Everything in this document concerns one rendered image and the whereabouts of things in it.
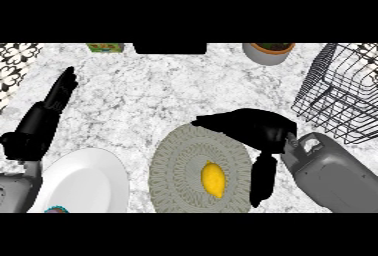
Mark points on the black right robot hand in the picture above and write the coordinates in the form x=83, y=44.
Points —
x=256, y=128

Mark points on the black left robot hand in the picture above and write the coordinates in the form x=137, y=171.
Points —
x=37, y=123

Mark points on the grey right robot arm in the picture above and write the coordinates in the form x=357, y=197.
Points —
x=329, y=173

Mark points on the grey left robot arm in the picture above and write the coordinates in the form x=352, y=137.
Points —
x=19, y=188

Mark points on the yellow lemon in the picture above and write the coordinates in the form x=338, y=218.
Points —
x=213, y=179

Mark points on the round grey woven placemat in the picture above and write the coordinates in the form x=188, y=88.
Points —
x=182, y=166

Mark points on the black and white patterned panel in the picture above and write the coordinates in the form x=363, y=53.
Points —
x=15, y=70

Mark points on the white oval plate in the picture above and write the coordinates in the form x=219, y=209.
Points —
x=83, y=183

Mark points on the grey plant pot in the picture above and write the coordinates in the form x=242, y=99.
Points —
x=267, y=53

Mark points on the cupcake with teal wrapper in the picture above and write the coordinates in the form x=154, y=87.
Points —
x=56, y=210

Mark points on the green box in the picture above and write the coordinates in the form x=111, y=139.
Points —
x=105, y=47

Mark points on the black appliance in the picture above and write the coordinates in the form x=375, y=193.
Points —
x=170, y=48

